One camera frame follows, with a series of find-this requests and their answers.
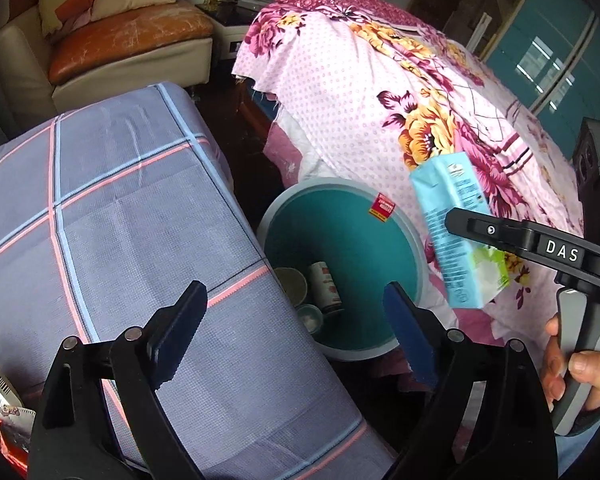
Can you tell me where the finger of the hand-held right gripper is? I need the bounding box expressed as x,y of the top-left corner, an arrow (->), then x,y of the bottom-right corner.
444,207 -> 600,306

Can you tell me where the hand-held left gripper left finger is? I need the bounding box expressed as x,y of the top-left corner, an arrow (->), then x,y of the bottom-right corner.
27,280 -> 208,480

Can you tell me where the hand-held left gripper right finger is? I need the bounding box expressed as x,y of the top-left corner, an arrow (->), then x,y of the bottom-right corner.
382,281 -> 558,480

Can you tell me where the light blue drink carton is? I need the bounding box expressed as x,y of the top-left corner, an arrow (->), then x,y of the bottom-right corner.
410,152 -> 512,309

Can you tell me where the teal round waste bin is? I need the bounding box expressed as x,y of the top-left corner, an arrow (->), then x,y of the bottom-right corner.
256,177 -> 427,362

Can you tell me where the person's right hand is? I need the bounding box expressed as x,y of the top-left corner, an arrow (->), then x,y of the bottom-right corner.
540,315 -> 600,412

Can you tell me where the red label tin can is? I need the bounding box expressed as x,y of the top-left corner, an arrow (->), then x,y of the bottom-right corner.
307,261 -> 343,316

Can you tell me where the small teal cup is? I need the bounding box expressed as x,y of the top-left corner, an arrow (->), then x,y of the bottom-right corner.
296,304 -> 325,336

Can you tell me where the beige paper cup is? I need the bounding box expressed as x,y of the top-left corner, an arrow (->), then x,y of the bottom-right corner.
274,266 -> 308,308

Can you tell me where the grey plaid cloth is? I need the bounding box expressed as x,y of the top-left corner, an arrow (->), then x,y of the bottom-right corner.
0,82 -> 396,480

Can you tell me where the teal glossy wardrobe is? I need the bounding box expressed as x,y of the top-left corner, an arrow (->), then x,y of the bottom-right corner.
480,0 -> 600,151

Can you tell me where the red and white snack packet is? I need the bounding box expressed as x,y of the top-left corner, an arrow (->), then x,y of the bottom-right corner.
0,402 -> 37,473

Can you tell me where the pink floral bed sheet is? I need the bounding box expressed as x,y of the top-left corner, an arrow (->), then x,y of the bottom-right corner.
232,0 -> 588,396

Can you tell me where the orange leather seat cushion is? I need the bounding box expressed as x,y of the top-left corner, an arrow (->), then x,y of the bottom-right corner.
47,0 -> 216,86

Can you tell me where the black device on stand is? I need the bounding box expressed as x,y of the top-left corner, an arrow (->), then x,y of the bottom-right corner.
195,0 -> 276,61

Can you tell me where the wooden bed frame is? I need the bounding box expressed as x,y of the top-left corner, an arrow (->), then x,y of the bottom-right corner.
236,79 -> 281,138

